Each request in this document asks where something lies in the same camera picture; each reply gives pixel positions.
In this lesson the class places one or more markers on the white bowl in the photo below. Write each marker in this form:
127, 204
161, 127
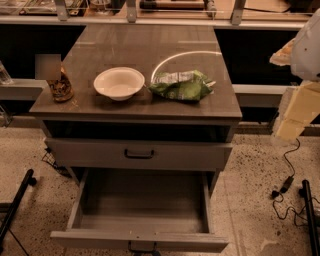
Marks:
119, 83

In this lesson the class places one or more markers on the open middle drawer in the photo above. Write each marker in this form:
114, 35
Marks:
143, 211

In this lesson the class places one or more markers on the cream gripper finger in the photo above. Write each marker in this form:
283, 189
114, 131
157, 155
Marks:
303, 108

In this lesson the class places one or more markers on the black right stand leg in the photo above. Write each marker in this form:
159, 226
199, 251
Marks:
305, 192

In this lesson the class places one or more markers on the black left stand leg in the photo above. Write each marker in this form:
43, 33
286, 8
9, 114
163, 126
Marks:
10, 209

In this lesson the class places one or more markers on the closed upper drawer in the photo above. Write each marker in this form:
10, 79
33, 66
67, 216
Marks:
127, 154

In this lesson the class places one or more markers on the metal window rail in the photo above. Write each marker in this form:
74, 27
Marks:
261, 14

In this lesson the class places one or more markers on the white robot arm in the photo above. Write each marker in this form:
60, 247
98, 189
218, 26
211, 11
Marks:
305, 53

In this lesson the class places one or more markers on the black wire basket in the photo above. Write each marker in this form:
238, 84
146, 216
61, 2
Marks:
50, 160

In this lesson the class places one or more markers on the green chip bag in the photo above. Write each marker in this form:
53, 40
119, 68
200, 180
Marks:
183, 86

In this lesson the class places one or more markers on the black stand leg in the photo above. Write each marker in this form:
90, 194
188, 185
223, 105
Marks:
305, 192
10, 209

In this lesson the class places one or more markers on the grey drawer cabinet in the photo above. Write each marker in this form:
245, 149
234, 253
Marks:
145, 116

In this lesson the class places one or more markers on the orange drink can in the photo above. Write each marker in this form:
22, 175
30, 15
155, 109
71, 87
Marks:
61, 89

